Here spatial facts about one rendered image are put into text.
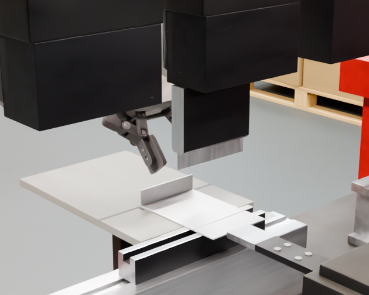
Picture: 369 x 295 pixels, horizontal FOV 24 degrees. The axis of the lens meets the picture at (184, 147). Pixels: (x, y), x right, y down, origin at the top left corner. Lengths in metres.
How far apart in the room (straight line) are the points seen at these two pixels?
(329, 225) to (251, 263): 0.32
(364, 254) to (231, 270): 0.20
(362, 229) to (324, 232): 0.06
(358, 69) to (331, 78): 2.12
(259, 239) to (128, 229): 0.15
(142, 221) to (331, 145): 3.51
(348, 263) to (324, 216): 0.51
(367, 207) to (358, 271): 0.43
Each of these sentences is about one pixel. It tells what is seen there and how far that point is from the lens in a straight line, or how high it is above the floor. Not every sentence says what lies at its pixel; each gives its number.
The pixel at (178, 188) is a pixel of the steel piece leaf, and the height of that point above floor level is 1.01.
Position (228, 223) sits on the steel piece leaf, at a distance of 1.00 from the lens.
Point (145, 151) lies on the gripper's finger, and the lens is 1.02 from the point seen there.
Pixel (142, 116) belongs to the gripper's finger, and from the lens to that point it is 1.03.
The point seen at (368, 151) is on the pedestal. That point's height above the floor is 0.48.
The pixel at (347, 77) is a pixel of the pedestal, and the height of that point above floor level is 0.73.
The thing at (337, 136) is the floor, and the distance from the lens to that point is 4.63.
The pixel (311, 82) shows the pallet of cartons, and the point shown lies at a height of 0.18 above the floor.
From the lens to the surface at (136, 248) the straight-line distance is 0.94.
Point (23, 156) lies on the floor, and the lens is 4.33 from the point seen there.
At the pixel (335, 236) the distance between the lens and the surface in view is 1.29.
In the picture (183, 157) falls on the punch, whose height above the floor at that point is 1.09.
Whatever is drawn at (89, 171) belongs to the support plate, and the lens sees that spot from 1.17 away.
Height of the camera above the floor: 1.40
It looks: 19 degrees down
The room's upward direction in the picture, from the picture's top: straight up
